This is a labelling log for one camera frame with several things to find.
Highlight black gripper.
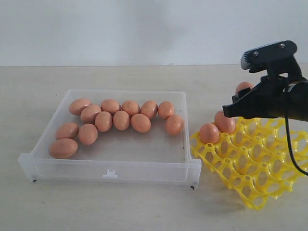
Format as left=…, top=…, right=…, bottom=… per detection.
left=222, top=76, right=291, bottom=120

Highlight brown egg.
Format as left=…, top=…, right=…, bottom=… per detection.
left=55, top=122, right=79, bottom=140
left=130, top=114, right=152, bottom=133
left=166, top=115, right=183, bottom=135
left=141, top=100, right=158, bottom=120
left=95, top=111, right=113, bottom=132
left=69, top=98, right=92, bottom=116
left=49, top=138, right=78, bottom=159
left=113, top=111, right=130, bottom=131
left=78, top=124, right=98, bottom=145
left=121, top=100, right=140, bottom=117
left=101, top=99, right=121, bottom=115
left=158, top=101, right=175, bottom=120
left=214, top=111, right=235, bottom=134
left=199, top=123, right=219, bottom=144
left=235, top=81, right=254, bottom=94

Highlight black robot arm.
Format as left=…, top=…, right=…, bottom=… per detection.
left=222, top=76, right=308, bottom=122

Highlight yellow plastic egg tray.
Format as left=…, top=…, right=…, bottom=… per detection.
left=190, top=117, right=304, bottom=210

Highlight clear plastic drawer bin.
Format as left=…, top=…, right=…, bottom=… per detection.
left=18, top=89, right=202, bottom=189

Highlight brown egg second row left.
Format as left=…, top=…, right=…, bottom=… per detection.
left=80, top=104, right=102, bottom=124

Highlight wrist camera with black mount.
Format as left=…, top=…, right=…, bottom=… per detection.
left=241, top=40, right=304, bottom=81

